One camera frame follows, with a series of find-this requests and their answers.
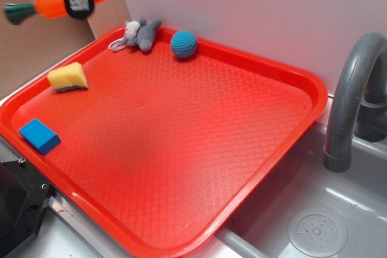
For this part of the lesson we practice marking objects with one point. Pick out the grey toy faucet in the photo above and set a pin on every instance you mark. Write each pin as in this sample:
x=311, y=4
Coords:
x=359, y=104

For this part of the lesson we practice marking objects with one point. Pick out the wooden board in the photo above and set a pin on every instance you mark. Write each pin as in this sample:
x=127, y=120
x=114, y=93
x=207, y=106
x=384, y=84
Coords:
x=107, y=16

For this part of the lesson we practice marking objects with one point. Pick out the red plastic tray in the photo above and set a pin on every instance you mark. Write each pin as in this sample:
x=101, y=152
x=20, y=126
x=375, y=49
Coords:
x=159, y=152

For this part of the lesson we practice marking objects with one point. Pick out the grey toy sink basin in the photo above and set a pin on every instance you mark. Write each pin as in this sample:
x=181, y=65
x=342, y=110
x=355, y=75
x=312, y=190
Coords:
x=301, y=209

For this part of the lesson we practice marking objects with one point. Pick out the yellow sponge wedge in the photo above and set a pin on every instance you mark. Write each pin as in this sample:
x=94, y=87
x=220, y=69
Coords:
x=68, y=77

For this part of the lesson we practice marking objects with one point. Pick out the orange toy carrot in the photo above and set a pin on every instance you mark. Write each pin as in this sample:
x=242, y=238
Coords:
x=50, y=9

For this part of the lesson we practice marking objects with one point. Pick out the grey plush bunny toy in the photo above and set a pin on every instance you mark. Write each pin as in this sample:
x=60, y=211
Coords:
x=137, y=33

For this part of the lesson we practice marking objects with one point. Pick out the blue knitted ball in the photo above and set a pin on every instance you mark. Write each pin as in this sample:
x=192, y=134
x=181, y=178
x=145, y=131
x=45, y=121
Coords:
x=184, y=44

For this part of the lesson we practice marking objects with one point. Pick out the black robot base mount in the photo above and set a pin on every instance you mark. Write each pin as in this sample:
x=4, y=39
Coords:
x=25, y=194

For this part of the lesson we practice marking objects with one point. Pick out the blue rectangular block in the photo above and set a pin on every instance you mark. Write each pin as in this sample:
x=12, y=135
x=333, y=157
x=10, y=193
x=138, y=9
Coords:
x=41, y=137

